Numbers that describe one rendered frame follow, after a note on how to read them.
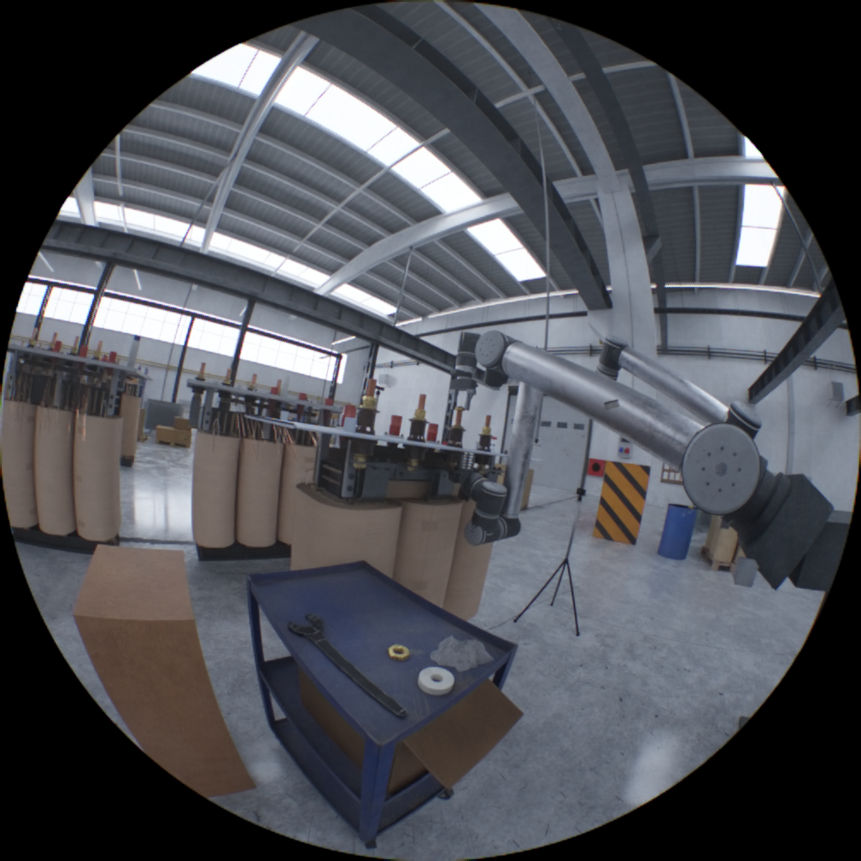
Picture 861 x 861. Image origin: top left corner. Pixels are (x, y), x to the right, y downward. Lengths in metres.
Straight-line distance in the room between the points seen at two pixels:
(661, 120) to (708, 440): 9.78
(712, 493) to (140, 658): 1.27
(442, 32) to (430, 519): 9.13
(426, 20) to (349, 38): 5.36
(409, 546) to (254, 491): 1.62
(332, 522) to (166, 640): 0.74
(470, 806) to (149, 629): 1.26
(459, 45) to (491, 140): 5.37
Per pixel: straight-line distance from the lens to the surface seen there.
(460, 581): 1.93
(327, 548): 1.22
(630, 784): 1.81
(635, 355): 1.81
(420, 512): 1.43
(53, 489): 2.91
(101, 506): 2.80
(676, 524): 5.63
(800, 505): 1.03
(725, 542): 5.59
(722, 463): 0.73
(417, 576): 1.55
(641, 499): 6.06
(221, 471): 2.62
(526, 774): 1.65
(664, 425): 0.80
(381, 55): 3.66
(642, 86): 9.65
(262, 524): 2.81
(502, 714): 0.80
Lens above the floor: 1.37
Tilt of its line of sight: 2 degrees up
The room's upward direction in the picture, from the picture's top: 9 degrees clockwise
